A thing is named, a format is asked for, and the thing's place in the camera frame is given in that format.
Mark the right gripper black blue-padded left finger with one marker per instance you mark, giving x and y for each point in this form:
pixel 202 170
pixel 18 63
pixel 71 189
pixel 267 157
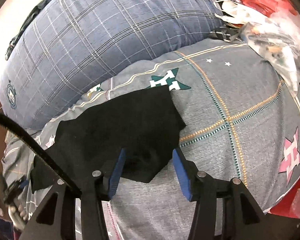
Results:
pixel 54 218

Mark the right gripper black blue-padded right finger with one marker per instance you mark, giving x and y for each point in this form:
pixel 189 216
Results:
pixel 226 209

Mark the black pants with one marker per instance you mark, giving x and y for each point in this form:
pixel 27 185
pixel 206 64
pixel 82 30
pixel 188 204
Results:
pixel 143 123

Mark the red object at bedside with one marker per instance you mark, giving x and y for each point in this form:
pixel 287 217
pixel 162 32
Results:
pixel 283 208

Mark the blue plaid pillow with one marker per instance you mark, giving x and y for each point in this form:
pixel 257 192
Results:
pixel 73 45

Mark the clear plastic bags pile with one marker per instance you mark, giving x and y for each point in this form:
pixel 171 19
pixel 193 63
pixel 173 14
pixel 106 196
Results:
pixel 275 38

